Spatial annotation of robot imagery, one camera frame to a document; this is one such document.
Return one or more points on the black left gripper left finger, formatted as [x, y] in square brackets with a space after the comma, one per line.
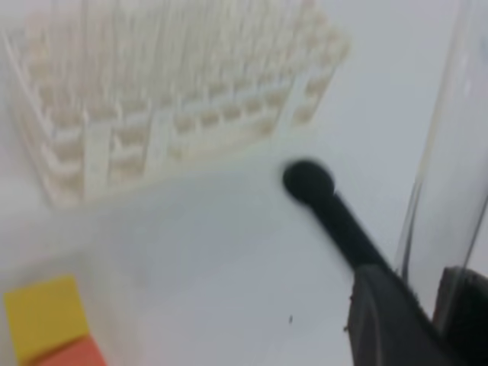
[386, 326]

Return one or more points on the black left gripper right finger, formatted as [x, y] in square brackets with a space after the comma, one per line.
[461, 313]

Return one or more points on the clear glass test tube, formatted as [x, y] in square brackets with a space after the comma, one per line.
[447, 210]

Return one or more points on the white plastic test tube rack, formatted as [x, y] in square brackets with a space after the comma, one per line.
[112, 96]

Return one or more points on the black plastic funnel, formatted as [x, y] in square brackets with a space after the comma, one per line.
[312, 186]

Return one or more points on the orange foam cube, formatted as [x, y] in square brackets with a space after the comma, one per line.
[82, 352]

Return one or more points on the yellow foam cube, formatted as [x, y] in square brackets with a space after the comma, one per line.
[44, 316]

